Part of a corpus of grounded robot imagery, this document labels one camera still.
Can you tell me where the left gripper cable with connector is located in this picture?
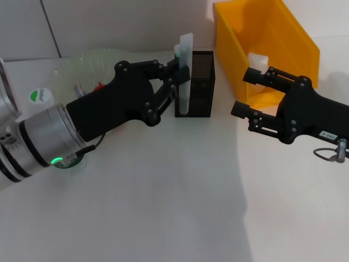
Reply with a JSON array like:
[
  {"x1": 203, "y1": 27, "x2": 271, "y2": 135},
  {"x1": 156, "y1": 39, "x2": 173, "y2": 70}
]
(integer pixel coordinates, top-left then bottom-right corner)
[{"x1": 63, "y1": 84, "x2": 106, "y2": 165}]

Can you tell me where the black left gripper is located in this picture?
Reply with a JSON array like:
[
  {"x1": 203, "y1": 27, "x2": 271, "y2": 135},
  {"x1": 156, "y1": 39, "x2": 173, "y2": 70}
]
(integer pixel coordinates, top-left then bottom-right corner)
[{"x1": 66, "y1": 58, "x2": 192, "y2": 143}]

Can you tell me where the white paper ball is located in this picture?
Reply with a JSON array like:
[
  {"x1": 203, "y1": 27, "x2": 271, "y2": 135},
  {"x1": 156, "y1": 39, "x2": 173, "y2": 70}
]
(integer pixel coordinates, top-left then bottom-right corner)
[{"x1": 247, "y1": 52, "x2": 270, "y2": 74}]

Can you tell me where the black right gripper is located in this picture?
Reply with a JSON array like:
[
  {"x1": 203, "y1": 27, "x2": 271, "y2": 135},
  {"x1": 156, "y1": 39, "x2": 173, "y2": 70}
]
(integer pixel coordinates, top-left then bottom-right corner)
[{"x1": 230, "y1": 65, "x2": 349, "y2": 150}]

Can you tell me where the black mesh pen holder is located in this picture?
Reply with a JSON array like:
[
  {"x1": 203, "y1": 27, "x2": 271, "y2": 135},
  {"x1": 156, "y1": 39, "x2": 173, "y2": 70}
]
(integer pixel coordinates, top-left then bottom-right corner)
[{"x1": 174, "y1": 50, "x2": 216, "y2": 118}]

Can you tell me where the right gripper cable with connector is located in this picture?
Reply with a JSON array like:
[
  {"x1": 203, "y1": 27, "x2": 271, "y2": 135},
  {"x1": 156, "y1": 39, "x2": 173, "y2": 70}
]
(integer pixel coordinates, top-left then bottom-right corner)
[{"x1": 312, "y1": 138, "x2": 349, "y2": 164}]

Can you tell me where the gripper cable with connector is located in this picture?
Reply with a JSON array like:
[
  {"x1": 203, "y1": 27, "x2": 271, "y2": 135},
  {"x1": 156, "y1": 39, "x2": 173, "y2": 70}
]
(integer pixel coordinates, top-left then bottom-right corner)
[
  {"x1": 312, "y1": 138, "x2": 349, "y2": 164},
  {"x1": 63, "y1": 84, "x2": 106, "y2": 165}
]

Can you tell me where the grey marker pen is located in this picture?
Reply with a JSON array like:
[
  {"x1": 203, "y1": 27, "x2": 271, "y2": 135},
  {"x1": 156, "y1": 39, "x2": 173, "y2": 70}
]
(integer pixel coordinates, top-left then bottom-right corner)
[{"x1": 178, "y1": 32, "x2": 195, "y2": 116}]

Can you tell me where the clear green-label water bottle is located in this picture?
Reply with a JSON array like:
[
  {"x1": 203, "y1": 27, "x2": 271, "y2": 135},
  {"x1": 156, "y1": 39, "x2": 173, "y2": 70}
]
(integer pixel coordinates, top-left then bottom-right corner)
[{"x1": 28, "y1": 87, "x2": 88, "y2": 172}]

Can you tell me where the yellow plastic bin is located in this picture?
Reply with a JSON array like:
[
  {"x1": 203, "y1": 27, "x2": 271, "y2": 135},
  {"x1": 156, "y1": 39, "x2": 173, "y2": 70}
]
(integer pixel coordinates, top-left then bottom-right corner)
[{"x1": 212, "y1": 0, "x2": 321, "y2": 110}]

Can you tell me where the green glass fruit plate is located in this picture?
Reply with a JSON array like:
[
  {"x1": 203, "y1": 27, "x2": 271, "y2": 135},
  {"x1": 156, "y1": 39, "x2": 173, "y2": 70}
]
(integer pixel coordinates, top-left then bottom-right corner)
[{"x1": 50, "y1": 48, "x2": 159, "y2": 121}]

